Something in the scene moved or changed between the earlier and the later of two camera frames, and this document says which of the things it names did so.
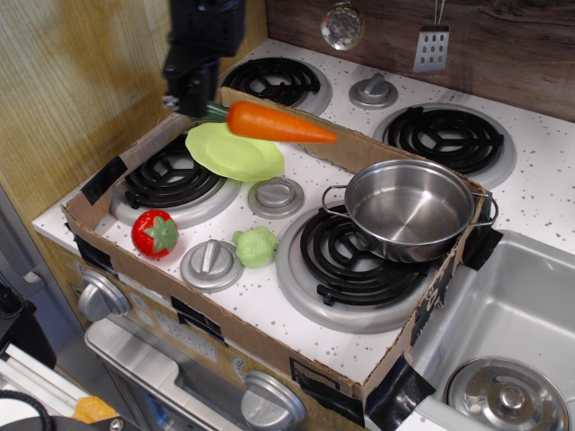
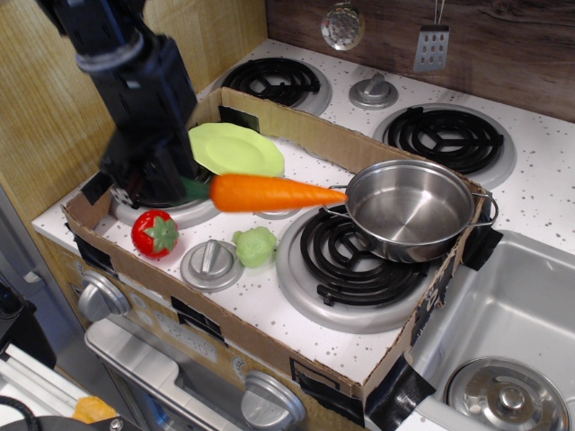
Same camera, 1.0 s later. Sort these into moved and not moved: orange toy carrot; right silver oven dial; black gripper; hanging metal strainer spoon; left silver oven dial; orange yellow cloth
Moved: black gripper; orange toy carrot
Not moved: hanging metal strainer spoon; right silver oven dial; left silver oven dial; orange yellow cloth
